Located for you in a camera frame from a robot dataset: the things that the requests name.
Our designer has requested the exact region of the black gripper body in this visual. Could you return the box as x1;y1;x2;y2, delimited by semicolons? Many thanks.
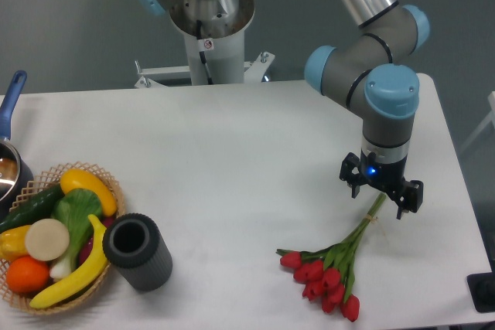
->
354;152;408;196

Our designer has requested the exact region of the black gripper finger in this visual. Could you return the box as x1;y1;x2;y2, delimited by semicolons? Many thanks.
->
339;152;367;199
394;179;424;219

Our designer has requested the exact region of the red tulip bouquet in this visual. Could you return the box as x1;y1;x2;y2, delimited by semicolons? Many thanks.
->
276;193;386;322

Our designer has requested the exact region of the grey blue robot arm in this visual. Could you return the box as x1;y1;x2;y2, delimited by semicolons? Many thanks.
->
139;0;430;214

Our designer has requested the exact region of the black device at edge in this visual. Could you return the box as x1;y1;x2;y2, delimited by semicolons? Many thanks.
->
466;272;494;313

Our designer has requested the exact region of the dark grey ribbed vase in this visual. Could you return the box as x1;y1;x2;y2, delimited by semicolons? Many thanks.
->
103;213;173;291

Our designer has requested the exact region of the yellow squash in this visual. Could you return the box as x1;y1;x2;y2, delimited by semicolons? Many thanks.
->
60;168;118;217

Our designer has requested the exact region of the red fruit in basket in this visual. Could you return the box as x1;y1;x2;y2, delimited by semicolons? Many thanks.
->
78;216;114;266

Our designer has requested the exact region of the green bok choy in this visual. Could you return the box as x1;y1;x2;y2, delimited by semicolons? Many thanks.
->
49;188;102;281

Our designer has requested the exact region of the yellow banana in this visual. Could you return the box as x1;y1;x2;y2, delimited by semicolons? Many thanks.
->
29;214;108;310

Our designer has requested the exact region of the woven wicker basket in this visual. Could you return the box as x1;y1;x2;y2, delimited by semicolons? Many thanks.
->
1;162;125;315

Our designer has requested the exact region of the green cucumber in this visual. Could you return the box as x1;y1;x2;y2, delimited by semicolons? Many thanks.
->
1;184;64;233

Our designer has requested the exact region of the beige round disc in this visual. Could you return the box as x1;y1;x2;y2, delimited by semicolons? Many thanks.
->
25;219;70;261

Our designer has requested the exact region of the orange fruit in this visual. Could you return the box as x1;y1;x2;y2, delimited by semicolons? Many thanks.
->
5;256;50;294

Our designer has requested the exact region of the yellow bell pepper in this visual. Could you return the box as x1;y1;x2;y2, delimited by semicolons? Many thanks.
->
1;225;31;261

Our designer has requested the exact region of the white furniture frame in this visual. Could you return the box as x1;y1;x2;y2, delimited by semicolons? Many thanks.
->
459;91;495;155

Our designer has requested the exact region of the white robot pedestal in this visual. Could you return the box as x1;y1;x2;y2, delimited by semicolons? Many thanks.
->
135;0;275;88

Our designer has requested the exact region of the blue handled saucepan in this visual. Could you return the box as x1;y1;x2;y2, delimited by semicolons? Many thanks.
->
1;70;33;220

